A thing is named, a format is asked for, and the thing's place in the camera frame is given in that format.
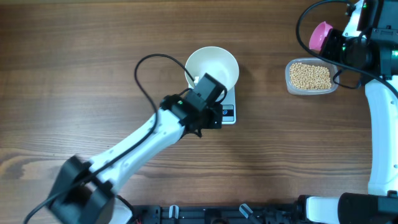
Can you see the white bowl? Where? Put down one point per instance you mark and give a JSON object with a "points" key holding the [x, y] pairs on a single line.
{"points": [[215, 61]]}

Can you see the clear plastic container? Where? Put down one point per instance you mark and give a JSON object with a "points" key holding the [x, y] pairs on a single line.
{"points": [[310, 61]]}

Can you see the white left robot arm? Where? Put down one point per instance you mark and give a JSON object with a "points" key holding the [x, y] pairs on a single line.
{"points": [[87, 192]]}

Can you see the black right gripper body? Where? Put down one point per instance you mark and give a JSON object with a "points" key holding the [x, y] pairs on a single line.
{"points": [[339, 48]]}

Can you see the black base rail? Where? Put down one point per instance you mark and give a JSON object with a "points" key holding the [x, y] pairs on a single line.
{"points": [[174, 214]]}

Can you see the pink plastic scoop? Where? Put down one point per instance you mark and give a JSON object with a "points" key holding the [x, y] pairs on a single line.
{"points": [[319, 35]]}

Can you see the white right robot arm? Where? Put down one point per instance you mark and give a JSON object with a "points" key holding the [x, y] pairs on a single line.
{"points": [[368, 46]]}

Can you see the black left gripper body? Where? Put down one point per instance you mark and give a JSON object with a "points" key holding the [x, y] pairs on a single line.
{"points": [[212, 117]]}

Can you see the soybeans pile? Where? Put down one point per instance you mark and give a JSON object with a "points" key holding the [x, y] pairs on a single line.
{"points": [[309, 77]]}

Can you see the white digital kitchen scale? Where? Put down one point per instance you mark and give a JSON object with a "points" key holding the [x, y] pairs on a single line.
{"points": [[228, 109]]}

